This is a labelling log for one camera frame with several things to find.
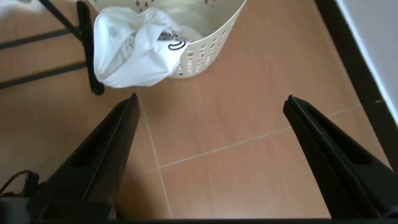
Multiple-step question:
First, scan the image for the black clothes rack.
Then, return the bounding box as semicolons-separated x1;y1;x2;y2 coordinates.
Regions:
0;0;106;96

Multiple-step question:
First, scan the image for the white laundry basket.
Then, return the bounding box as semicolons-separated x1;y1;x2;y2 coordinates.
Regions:
88;0;248;80

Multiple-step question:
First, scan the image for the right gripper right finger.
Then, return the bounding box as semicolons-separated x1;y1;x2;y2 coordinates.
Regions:
282;95;398;219

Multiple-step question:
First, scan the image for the white printed garment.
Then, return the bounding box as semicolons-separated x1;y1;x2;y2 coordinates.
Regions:
93;6;205;90

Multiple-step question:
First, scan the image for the black cable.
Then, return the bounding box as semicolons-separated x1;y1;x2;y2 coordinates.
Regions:
0;169;40;198

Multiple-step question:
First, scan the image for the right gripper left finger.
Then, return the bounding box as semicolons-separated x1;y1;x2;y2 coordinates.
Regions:
27;92;141;220

